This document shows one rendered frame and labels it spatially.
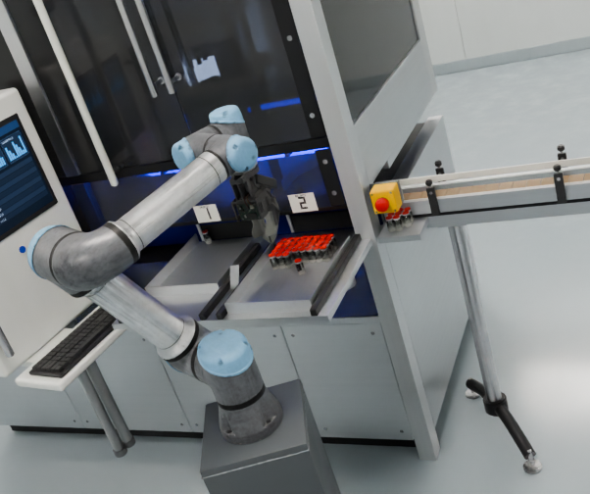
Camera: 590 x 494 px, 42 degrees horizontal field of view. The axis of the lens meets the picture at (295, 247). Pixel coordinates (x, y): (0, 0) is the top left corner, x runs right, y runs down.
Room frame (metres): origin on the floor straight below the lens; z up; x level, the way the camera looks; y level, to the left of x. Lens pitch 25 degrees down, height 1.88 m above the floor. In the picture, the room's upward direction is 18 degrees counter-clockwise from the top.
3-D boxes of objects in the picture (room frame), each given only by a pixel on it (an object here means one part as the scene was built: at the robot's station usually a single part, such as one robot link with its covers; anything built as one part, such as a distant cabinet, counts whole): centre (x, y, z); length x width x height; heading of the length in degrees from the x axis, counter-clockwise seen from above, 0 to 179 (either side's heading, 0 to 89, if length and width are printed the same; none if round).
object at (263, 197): (1.77, 0.06, 1.24); 0.09 x 0.08 x 0.12; 151
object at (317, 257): (2.03, -0.01, 0.90); 0.18 x 0.02 x 0.05; 60
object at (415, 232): (2.07, -0.33, 0.87); 0.14 x 0.13 x 0.02; 151
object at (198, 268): (2.22, 0.28, 0.90); 0.34 x 0.26 x 0.04; 151
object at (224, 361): (1.50, 0.23, 0.96); 0.13 x 0.12 x 0.14; 35
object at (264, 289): (1.96, 0.04, 0.90); 0.34 x 0.26 x 0.04; 150
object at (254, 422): (1.49, 0.22, 0.84); 0.15 x 0.15 x 0.10
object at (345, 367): (2.98, 0.42, 0.44); 2.06 x 1.00 x 0.88; 61
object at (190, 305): (2.08, 0.16, 0.87); 0.70 x 0.48 x 0.02; 61
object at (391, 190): (2.04, -0.30, 0.99); 0.08 x 0.07 x 0.07; 151
